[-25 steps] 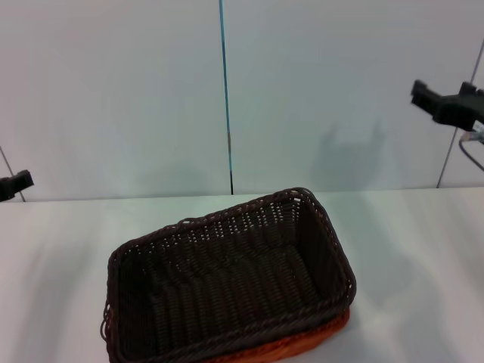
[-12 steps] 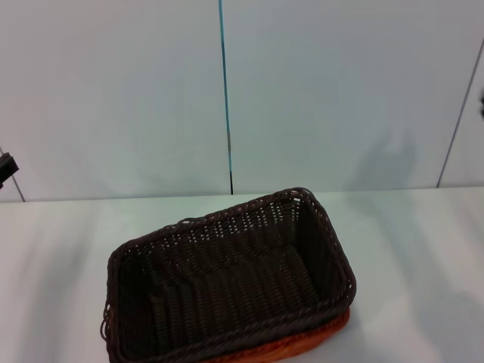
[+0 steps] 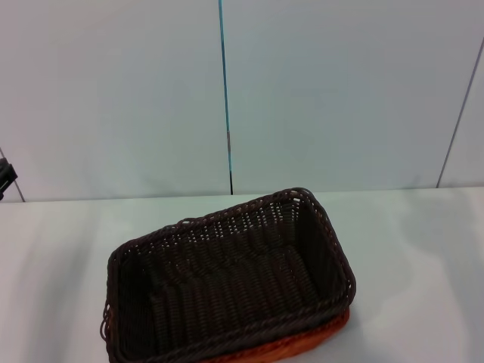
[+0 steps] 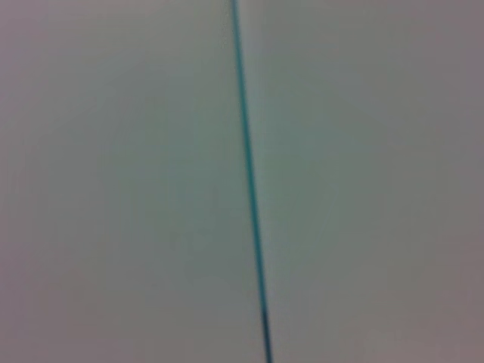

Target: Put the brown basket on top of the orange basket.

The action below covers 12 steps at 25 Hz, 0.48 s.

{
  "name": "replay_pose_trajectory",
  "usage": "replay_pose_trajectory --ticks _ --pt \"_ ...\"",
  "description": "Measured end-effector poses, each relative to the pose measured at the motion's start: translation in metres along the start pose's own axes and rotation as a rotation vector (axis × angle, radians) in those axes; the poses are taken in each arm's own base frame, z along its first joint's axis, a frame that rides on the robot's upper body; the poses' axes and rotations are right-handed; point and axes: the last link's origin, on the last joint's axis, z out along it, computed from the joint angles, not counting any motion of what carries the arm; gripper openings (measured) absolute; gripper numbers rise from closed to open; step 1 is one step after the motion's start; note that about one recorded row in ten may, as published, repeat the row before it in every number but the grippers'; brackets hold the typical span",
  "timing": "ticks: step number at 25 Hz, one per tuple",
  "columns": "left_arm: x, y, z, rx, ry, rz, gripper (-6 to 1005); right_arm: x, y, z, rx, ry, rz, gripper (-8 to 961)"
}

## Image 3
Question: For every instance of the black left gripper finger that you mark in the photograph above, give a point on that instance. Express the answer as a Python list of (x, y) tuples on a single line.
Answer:
[(7, 175)]

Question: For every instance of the dark brown woven basket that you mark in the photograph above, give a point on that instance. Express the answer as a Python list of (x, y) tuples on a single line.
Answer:
[(227, 283)]

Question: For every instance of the orange woven plastic basket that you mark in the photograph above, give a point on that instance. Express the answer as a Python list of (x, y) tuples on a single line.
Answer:
[(302, 344)]

